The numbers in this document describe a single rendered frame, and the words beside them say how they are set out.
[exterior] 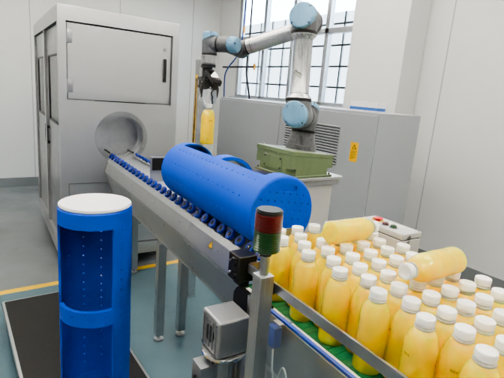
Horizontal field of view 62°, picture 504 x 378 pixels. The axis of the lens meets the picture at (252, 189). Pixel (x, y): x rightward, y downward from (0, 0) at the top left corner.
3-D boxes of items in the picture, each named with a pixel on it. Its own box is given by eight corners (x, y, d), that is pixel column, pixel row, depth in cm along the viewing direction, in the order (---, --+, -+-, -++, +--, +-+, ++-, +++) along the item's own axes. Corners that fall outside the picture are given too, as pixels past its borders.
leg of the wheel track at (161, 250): (161, 335, 259) (164, 240, 245) (164, 340, 254) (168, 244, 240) (152, 337, 256) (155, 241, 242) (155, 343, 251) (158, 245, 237)
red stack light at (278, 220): (271, 223, 100) (272, 208, 99) (287, 232, 95) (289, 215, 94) (248, 226, 97) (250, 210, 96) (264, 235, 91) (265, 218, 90)
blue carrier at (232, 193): (205, 196, 233) (214, 145, 229) (303, 251, 161) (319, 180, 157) (156, 192, 217) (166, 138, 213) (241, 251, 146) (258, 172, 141)
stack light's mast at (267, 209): (267, 266, 102) (273, 204, 99) (282, 277, 97) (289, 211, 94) (245, 271, 99) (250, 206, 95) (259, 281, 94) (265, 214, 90)
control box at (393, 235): (372, 240, 160) (376, 214, 158) (417, 259, 144) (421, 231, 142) (354, 243, 155) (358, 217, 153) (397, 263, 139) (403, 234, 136)
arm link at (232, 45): (245, 39, 205) (225, 39, 209) (235, 34, 195) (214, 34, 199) (244, 55, 206) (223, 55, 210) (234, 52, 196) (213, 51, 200)
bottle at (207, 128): (197, 142, 215) (199, 106, 211) (210, 142, 219) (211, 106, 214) (202, 144, 209) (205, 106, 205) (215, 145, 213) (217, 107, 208)
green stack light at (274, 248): (269, 243, 101) (271, 224, 100) (285, 253, 96) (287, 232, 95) (247, 247, 98) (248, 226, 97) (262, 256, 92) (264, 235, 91)
